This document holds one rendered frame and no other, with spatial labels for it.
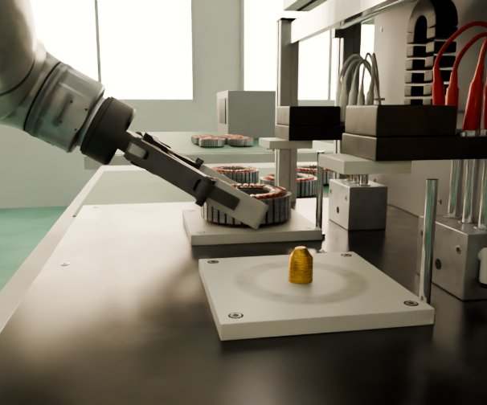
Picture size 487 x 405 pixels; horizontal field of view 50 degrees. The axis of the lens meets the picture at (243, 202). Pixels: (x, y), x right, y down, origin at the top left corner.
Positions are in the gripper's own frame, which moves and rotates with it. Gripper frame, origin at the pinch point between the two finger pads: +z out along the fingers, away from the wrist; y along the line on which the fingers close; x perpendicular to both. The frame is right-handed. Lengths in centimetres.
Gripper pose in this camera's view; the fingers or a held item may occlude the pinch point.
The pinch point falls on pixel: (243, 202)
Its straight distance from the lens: 65.4
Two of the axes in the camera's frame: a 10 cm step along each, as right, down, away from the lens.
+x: 4.8, -8.7, -0.7
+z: 8.6, 4.5, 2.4
